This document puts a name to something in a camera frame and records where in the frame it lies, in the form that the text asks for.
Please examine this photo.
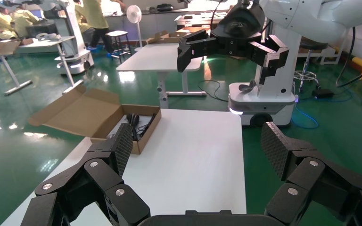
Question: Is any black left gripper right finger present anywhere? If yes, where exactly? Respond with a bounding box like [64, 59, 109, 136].
[260, 121, 362, 226]

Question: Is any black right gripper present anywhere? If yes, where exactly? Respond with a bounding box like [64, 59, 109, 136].
[177, 1, 290, 85]

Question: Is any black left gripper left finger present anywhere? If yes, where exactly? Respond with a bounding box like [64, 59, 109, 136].
[22, 123, 151, 226]

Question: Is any brown cardboard storage box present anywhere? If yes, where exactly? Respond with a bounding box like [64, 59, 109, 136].
[28, 85, 162, 156]

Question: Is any white printed paper manual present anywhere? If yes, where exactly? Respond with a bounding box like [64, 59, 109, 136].
[106, 117, 149, 142]

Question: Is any white wheeled robot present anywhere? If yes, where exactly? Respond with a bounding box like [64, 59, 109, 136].
[42, 0, 95, 76]
[228, 23, 304, 127]

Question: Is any black seat metal stool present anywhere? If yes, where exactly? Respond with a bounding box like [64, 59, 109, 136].
[293, 39, 329, 92]

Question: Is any black power adapter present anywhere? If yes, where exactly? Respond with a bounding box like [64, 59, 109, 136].
[311, 89, 335, 99]

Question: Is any grey long counter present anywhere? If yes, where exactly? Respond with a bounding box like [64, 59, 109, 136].
[106, 8, 181, 43]

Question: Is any white standing fan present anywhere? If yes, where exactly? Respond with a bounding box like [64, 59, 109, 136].
[125, 4, 143, 52]

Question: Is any white top black stool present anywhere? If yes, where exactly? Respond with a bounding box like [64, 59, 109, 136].
[104, 29, 132, 63]

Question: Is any standing person yellow coat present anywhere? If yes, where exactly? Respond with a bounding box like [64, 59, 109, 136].
[74, 0, 127, 54]

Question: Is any long white table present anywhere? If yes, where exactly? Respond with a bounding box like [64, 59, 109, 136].
[0, 35, 85, 97]

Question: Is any white headset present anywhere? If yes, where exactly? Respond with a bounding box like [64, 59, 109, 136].
[34, 32, 60, 42]

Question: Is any seated person yellow coat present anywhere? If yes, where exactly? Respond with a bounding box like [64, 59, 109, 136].
[0, 6, 16, 40]
[11, 4, 41, 37]

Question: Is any black floor cable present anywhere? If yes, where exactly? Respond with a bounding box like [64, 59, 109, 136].
[197, 79, 229, 103]

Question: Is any blue floor cable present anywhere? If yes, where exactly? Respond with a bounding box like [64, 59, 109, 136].
[292, 97, 354, 130]

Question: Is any black power cable with plug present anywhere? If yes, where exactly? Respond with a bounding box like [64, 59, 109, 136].
[132, 113, 157, 142]

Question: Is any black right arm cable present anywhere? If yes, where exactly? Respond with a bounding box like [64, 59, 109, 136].
[335, 26, 362, 89]

